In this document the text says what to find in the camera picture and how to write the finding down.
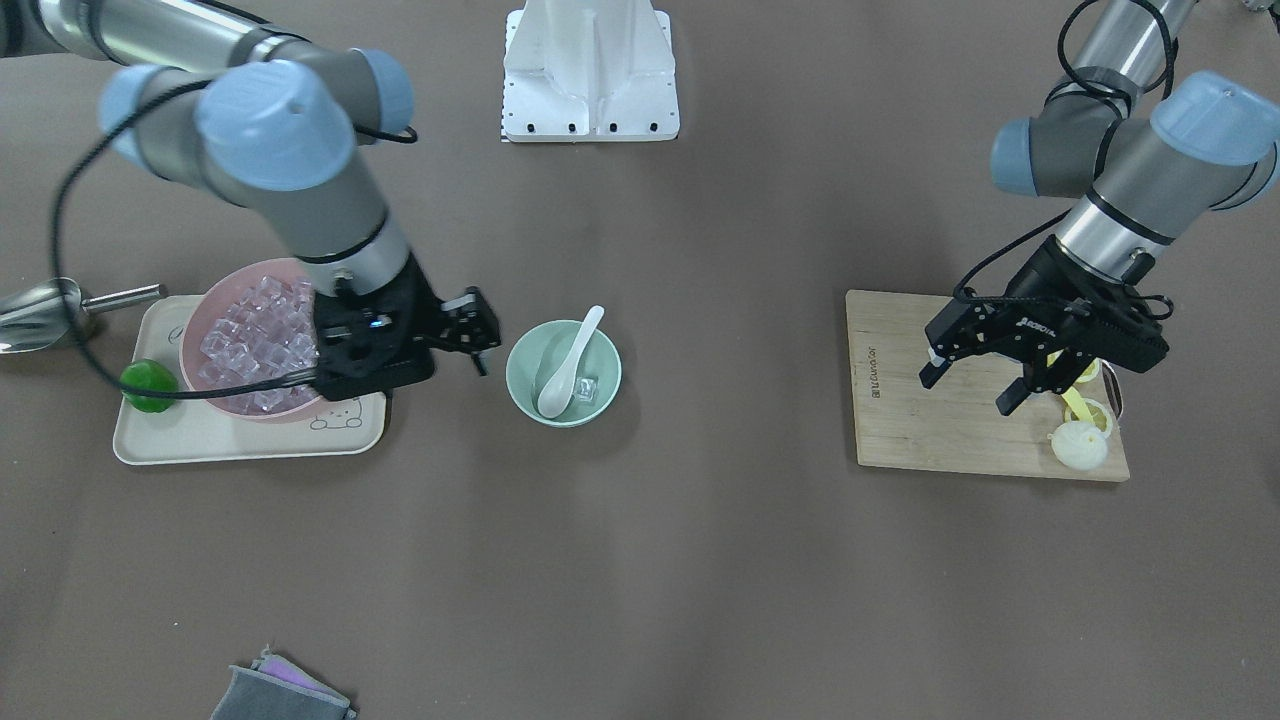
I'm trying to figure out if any black gripper over ice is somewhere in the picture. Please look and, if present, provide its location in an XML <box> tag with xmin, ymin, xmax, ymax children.
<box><xmin>314</xmin><ymin>255</ymin><xmax>502</xmax><ymax>402</ymax></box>

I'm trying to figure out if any black gripper with spoon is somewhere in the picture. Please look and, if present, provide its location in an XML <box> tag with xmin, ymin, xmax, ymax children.
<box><xmin>919</xmin><ymin>236</ymin><xmax>1170</xmax><ymax>416</ymax></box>

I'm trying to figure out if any white ceramic spoon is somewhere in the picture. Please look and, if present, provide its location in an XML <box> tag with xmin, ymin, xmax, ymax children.
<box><xmin>536</xmin><ymin>305</ymin><xmax>605</xmax><ymax>419</ymax></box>

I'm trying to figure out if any clear ice cube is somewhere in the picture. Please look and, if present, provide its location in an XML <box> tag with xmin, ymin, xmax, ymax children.
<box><xmin>572</xmin><ymin>375</ymin><xmax>600</xmax><ymax>405</ymax></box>

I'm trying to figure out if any grey robot arm over ice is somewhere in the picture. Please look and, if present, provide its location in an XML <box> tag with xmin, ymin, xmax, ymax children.
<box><xmin>3</xmin><ymin>1</ymin><xmax>500</xmax><ymax>401</ymax></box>

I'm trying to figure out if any grey robot arm with spoon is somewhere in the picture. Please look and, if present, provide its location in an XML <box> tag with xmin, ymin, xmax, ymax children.
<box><xmin>919</xmin><ymin>1</ymin><xmax>1277</xmax><ymax>415</ymax></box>

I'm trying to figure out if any mint green bowl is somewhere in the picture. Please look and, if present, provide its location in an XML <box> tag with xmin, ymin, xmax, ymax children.
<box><xmin>506</xmin><ymin>320</ymin><xmax>622</xmax><ymax>428</ymax></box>

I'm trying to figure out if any pile of clear ice cubes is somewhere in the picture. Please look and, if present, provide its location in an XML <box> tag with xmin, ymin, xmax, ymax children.
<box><xmin>189</xmin><ymin>273</ymin><xmax>317</xmax><ymax>389</ymax></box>

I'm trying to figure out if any pink bowl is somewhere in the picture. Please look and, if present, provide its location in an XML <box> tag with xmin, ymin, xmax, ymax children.
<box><xmin>180</xmin><ymin>258</ymin><xmax>308</xmax><ymax>391</ymax></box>

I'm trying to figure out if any metal ice scoop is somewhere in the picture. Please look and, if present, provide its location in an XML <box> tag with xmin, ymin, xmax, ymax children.
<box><xmin>1</xmin><ymin>277</ymin><xmax>169</xmax><ymax>354</ymax></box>

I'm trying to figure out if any lemon slice upper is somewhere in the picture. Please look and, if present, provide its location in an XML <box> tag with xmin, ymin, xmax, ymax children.
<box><xmin>1047</xmin><ymin>351</ymin><xmax>1102</xmax><ymax>386</ymax></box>

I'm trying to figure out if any lemon slice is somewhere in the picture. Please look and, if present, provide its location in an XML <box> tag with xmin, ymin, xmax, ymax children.
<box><xmin>1047</xmin><ymin>351</ymin><xmax>1102</xmax><ymax>386</ymax></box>
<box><xmin>1084</xmin><ymin>396</ymin><xmax>1116</xmax><ymax>439</ymax></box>

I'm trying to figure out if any yellow plastic knife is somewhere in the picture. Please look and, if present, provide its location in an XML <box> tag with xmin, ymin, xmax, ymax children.
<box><xmin>1059</xmin><ymin>384</ymin><xmax>1094</xmax><ymax>423</ymax></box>

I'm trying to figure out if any bamboo cutting board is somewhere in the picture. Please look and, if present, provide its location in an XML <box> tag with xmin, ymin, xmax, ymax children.
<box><xmin>845</xmin><ymin>290</ymin><xmax>1130</xmax><ymax>483</ymax></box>

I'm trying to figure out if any lemon slice lower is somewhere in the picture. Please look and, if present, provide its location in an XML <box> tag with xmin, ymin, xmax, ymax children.
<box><xmin>1084</xmin><ymin>396</ymin><xmax>1116</xmax><ymax>439</ymax></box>

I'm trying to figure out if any beige rectangular tray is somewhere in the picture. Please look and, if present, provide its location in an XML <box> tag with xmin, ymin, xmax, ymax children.
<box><xmin>113</xmin><ymin>293</ymin><xmax>389</xmax><ymax>466</ymax></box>

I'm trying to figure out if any green lime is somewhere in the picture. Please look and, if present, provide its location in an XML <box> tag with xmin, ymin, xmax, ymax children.
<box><xmin>118</xmin><ymin>357</ymin><xmax>180</xmax><ymax>414</ymax></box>

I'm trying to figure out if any purple cloth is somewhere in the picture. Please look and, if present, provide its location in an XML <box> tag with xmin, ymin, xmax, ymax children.
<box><xmin>250</xmin><ymin>646</ymin><xmax>352</xmax><ymax>705</ymax></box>

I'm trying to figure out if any grey cloth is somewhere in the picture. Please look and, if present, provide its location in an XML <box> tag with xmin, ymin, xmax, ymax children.
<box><xmin>210</xmin><ymin>667</ymin><xmax>358</xmax><ymax>719</ymax></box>

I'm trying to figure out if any black arm cable spoon side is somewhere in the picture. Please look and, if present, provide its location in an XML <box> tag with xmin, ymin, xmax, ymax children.
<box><xmin>954</xmin><ymin>1</ymin><xmax>1197</xmax><ymax>316</ymax></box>

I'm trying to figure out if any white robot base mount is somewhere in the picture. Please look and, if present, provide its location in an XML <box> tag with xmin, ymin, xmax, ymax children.
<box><xmin>500</xmin><ymin>1</ymin><xmax>681</xmax><ymax>143</ymax></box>

